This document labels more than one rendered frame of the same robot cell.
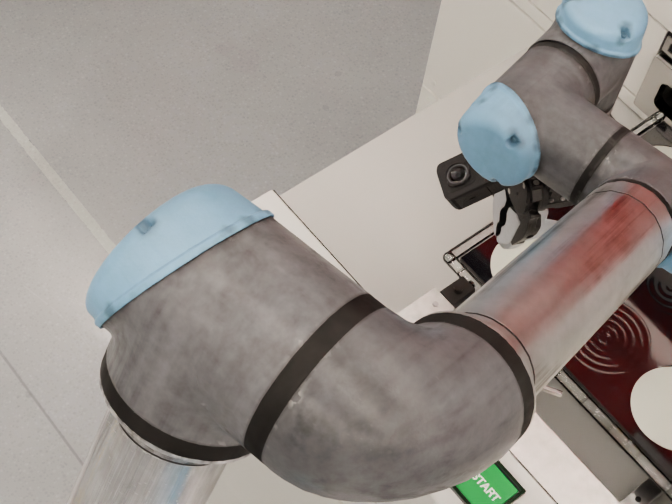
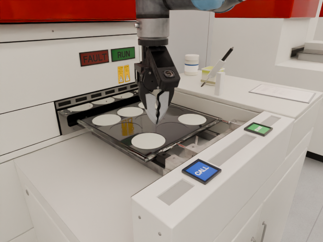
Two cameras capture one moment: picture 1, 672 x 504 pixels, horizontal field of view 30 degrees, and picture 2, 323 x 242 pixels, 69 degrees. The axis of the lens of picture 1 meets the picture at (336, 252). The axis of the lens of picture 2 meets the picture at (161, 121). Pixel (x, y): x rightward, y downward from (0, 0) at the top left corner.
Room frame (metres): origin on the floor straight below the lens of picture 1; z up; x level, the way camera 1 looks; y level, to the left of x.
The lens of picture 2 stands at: (0.73, 0.39, 1.24)
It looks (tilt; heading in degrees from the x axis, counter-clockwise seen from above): 24 degrees down; 271
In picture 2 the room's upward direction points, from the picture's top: straight up
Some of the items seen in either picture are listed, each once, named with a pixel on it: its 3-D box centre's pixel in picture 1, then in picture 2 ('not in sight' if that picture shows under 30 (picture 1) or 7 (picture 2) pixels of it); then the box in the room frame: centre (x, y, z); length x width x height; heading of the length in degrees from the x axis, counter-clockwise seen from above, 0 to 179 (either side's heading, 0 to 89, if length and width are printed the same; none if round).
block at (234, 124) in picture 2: not in sight; (242, 127); (0.47, -0.34, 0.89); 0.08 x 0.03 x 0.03; 137
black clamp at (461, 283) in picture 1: (456, 293); (164, 157); (0.73, -0.14, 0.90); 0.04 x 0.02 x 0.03; 137
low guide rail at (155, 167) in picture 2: not in sight; (135, 153); (0.83, -0.25, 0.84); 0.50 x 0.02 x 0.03; 137
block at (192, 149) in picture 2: not in sight; (200, 154); (0.64, -0.16, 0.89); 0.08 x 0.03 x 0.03; 137
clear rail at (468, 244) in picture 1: (559, 183); (107, 137); (0.91, -0.25, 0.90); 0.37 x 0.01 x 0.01; 137
